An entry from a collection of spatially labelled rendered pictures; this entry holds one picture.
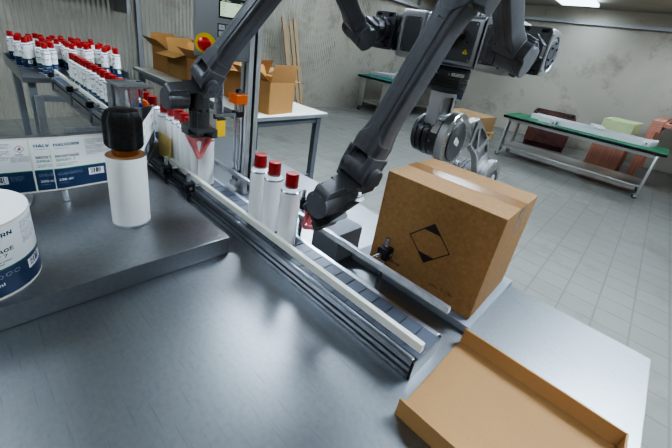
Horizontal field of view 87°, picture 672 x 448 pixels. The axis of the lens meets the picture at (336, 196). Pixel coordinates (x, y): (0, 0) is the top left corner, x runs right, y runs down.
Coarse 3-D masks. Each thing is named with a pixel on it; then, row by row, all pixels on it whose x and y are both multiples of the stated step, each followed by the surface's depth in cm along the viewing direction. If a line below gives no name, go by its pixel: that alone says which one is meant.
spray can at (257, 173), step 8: (256, 160) 95; (264, 160) 95; (256, 168) 96; (264, 168) 97; (256, 176) 96; (256, 184) 97; (256, 192) 98; (256, 200) 99; (248, 208) 102; (256, 208) 100; (256, 216) 101
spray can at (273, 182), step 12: (276, 168) 92; (264, 180) 93; (276, 180) 92; (264, 192) 94; (276, 192) 94; (264, 204) 95; (276, 204) 95; (264, 216) 97; (276, 216) 97; (276, 228) 99
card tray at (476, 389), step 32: (480, 352) 76; (448, 384) 68; (480, 384) 69; (512, 384) 70; (544, 384) 68; (416, 416) 58; (448, 416) 62; (480, 416) 63; (512, 416) 64; (544, 416) 65; (576, 416) 65
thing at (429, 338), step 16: (224, 192) 118; (224, 208) 108; (288, 256) 90; (320, 256) 92; (336, 272) 87; (352, 288) 82; (368, 288) 83; (352, 304) 77; (384, 304) 79; (368, 320) 74; (400, 320) 75; (416, 336) 72; (432, 336) 72; (416, 352) 68
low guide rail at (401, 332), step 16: (192, 176) 118; (208, 192) 112; (240, 208) 102; (256, 224) 96; (272, 240) 92; (304, 256) 85; (320, 272) 81; (336, 288) 78; (368, 304) 73; (384, 320) 70; (400, 336) 68
